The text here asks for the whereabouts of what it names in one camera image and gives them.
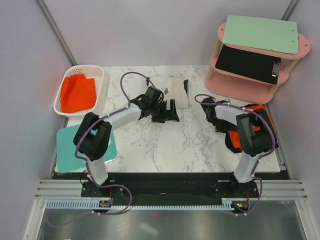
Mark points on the aluminium frame rail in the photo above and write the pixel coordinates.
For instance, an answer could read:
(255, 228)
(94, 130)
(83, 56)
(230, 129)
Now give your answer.
(219, 189)

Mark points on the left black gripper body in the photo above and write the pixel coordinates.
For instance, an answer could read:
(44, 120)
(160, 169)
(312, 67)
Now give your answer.
(159, 112)

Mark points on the black clipboard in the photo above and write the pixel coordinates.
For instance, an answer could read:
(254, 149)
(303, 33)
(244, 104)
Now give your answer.
(264, 68)

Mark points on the pink two-tier shelf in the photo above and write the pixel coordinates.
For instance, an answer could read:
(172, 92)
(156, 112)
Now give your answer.
(245, 89)

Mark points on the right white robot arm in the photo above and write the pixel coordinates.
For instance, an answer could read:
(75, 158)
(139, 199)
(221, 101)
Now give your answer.
(257, 138)

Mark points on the dark green t shirt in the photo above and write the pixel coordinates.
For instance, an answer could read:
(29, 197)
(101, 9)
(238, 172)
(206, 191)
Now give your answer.
(186, 86)

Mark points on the black t shirt pile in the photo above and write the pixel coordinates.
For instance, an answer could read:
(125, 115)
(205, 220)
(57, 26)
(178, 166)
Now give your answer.
(232, 142)

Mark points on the orange t shirt in basket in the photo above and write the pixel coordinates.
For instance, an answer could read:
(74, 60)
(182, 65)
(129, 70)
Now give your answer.
(78, 93)

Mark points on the white slotted cable duct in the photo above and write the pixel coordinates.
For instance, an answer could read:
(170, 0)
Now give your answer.
(90, 204)

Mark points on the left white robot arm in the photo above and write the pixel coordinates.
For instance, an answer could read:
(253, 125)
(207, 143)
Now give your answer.
(93, 135)

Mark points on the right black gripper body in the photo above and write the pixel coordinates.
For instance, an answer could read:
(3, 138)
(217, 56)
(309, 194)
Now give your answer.
(218, 122)

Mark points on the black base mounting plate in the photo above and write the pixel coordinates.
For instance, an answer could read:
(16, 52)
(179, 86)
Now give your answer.
(116, 177)

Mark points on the mint green board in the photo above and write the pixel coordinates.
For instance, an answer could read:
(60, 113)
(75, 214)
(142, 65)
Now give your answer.
(261, 33)

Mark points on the orange t shirt pile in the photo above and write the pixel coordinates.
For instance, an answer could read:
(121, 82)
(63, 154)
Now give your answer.
(253, 107)

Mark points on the white plastic laundry basket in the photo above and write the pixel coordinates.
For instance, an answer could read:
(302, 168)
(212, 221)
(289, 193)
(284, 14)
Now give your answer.
(90, 71)

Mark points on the teal cutting board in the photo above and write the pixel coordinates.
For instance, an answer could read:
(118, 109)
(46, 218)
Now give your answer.
(66, 162)

